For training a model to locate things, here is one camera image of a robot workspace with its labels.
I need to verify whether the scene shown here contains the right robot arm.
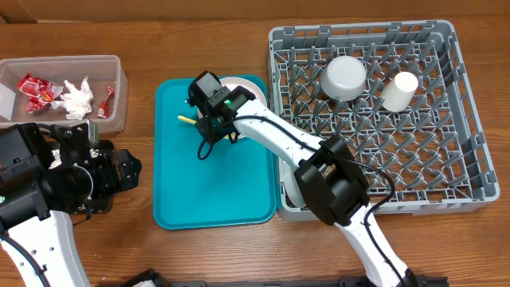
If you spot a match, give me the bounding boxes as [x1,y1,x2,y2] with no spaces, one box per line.
[187,84,417,286]

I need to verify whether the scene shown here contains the grey dishwasher rack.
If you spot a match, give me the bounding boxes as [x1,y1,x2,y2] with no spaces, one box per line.
[269,20,500,214]

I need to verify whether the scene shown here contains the white paper cup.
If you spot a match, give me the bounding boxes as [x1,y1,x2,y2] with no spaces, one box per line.
[381,72,418,112]

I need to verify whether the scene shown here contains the yellow plastic spoon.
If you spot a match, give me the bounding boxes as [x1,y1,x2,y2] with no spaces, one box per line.
[177,115,236,140]

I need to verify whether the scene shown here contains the grey round plate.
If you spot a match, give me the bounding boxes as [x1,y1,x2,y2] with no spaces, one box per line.
[281,161,305,208]

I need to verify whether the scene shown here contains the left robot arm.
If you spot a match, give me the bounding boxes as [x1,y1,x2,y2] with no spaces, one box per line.
[1,120,142,286]

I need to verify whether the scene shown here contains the small red sauce packet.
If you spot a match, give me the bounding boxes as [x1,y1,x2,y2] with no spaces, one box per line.
[97,86,116,119]

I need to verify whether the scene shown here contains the clear plastic bin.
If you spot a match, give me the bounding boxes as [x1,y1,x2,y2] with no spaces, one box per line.
[1,55,128,133]

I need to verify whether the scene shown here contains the teal plastic tray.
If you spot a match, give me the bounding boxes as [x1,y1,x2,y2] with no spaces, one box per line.
[153,78,277,230]

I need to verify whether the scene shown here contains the white rice grains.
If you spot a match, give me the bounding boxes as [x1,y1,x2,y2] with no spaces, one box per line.
[49,147,102,170]

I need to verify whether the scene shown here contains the black plastic bin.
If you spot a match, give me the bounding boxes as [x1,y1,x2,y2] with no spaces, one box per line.
[49,141,113,214]

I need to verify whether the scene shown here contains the large red snack wrapper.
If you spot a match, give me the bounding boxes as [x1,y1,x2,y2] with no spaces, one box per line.
[17,73,63,114]

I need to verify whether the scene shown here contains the small grey bowl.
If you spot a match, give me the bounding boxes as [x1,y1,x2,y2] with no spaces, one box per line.
[320,56,367,101]

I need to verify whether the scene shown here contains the white napkin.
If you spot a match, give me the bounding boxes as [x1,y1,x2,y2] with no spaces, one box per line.
[50,77,93,120]

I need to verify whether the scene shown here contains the white round plate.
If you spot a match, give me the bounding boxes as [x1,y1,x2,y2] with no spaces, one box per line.
[219,77,267,138]

